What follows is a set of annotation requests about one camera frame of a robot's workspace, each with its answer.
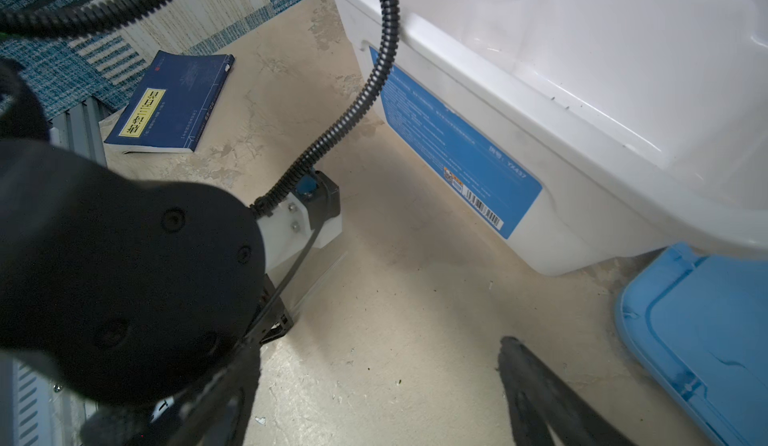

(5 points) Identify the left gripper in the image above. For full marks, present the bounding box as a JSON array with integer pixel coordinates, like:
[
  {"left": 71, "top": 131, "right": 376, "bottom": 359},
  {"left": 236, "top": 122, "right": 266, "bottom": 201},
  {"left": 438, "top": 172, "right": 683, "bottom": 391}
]
[{"left": 251, "top": 276, "right": 294, "bottom": 346}]

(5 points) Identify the blue plastic bin lid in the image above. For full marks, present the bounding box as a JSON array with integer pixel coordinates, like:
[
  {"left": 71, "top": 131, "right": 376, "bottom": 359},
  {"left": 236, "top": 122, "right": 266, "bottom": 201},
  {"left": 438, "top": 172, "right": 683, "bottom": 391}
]
[{"left": 615, "top": 243, "right": 767, "bottom": 445}]

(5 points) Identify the white plastic storage bin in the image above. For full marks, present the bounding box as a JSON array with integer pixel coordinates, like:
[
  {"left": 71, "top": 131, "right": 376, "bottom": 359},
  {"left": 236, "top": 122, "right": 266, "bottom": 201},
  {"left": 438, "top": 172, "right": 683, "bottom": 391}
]
[{"left": 307, "top": 0, "right": 768, "bottom": 277}]

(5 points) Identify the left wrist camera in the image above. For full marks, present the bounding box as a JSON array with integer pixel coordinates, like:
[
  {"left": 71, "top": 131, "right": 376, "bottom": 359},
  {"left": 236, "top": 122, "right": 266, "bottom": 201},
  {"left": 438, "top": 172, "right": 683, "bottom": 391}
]
[{"left": 257, "top": 170, "right": 342, "bottom": 273}]

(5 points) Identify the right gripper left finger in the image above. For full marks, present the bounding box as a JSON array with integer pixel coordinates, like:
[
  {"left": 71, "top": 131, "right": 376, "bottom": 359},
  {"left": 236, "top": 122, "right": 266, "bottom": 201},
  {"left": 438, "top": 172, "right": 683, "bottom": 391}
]
[{"left": 137, "top": 340, "right": 261, "bottom": 445}]

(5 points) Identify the dark blue notebook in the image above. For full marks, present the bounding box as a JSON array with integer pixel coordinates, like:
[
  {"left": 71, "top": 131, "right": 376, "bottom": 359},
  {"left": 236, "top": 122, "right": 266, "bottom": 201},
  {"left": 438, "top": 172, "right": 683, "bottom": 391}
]
[{"left": 104, "top": 51, "right": 235, "bottom": 153}]

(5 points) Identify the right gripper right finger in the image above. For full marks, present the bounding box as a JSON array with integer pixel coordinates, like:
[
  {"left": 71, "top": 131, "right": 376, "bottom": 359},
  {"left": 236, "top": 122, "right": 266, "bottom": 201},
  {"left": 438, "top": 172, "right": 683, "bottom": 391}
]
[{"left": 498, "top": 336, "right": 632, "bottom": 445}]

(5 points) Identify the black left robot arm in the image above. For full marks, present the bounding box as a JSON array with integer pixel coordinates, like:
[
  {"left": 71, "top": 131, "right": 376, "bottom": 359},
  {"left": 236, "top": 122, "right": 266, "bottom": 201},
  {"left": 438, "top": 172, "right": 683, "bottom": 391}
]
[{"left": 1, "top": 0, "right": 400, "bottom": 406}]

